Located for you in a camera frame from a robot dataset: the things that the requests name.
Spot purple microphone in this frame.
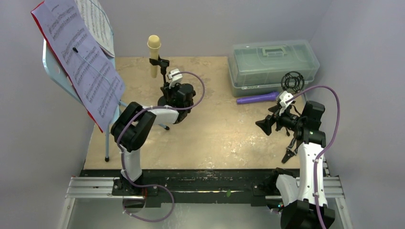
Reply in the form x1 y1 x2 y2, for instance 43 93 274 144
236 92 279 104

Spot black round-base clamp stand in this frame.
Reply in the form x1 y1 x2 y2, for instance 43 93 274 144
158 56 175 106

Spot black tripod microphone stand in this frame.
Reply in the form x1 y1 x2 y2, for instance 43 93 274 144
280 71 305 94

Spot cream recorder flute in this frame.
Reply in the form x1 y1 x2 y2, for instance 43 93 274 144
147 35 161 78

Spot light blue music stand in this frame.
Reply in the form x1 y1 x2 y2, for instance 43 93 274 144
42 38 171 163

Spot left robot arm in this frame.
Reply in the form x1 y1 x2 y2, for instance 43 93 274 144
110 83 196 195

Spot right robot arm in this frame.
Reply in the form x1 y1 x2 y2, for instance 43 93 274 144
256 101 336 229

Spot black pliers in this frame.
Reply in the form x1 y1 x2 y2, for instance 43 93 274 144
281 138 298 164

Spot translucent green storage box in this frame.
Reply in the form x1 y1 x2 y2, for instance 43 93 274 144
228 40 320 97

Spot white sheet music page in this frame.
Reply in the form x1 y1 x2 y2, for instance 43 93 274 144
75 0 115 58

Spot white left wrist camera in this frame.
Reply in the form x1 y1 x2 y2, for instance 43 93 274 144
168 69 183 88

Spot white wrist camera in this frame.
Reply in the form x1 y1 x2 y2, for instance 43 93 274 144
168 69 183 88
277 91 294 116

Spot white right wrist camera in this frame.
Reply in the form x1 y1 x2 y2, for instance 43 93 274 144
277 91 294 116

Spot black mounting rail base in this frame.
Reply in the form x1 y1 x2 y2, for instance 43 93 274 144
79 168 299 208

